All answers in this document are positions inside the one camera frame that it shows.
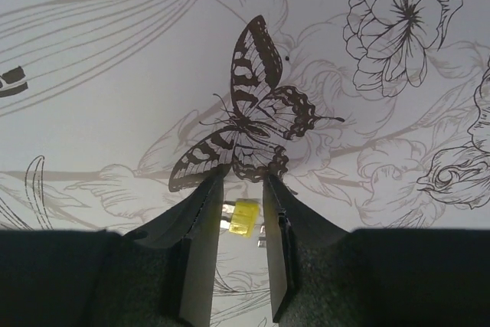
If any yellow blade fuse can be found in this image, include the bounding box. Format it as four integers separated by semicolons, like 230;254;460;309
220;199;260;238

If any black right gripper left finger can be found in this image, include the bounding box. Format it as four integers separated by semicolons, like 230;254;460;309
124;175;224;325

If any blue blade fuse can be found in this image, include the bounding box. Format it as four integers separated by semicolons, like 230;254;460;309
257;224;266;248

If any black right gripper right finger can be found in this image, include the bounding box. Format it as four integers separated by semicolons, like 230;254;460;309
263;175;348;323

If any floral printed table mat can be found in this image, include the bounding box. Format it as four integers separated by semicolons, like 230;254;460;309
1;0;489;326

